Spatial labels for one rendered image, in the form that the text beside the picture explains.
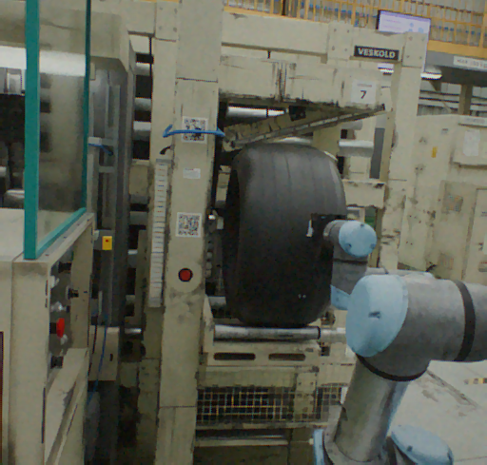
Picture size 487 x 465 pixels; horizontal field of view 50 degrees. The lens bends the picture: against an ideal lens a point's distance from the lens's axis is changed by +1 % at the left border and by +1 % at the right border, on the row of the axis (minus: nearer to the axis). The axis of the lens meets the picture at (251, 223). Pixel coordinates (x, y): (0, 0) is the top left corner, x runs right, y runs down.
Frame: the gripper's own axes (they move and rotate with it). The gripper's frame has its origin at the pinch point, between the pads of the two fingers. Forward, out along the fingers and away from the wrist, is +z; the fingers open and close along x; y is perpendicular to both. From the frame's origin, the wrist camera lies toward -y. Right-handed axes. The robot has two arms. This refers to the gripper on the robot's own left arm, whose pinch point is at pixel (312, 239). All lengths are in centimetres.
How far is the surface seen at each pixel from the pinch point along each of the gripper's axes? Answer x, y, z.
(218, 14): 28, 63, 15
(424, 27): -210, 201, 360
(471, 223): -283, 5, 370
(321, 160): -5.3, 23.3, 13.2
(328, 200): -5.0, 11.1, 3.6
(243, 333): 14.7, -31.3, 18.7
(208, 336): 25.9, -31.4, 15.0
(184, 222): 34.8, 1.8, 22.2
